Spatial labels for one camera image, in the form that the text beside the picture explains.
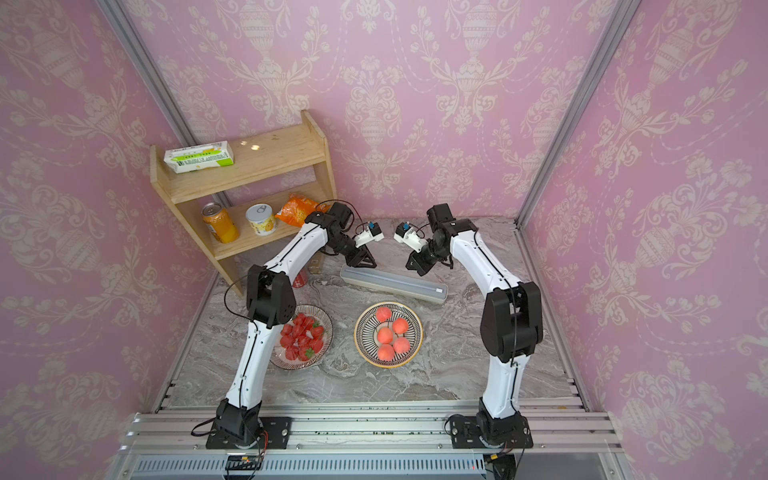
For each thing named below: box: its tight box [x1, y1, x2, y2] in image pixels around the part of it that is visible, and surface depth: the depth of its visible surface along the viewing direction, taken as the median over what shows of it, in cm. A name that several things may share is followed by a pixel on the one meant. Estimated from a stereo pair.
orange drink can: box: [201, 202, 240, 244], surface depth 81 cm
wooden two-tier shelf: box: [150, 110, 337, 295], surface depth 82 cm
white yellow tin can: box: [246, 203, 277, 236], surface depth 89 cm
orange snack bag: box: [275, 193, 330, 227], surface depth 90 cm
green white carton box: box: [164, 141, 235, 174], surface depth 73 cm
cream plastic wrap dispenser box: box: [339, 264, 449, 305], surface depth 97 cm
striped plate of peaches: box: [354, 301, 424, 369], surface depth 91 cm
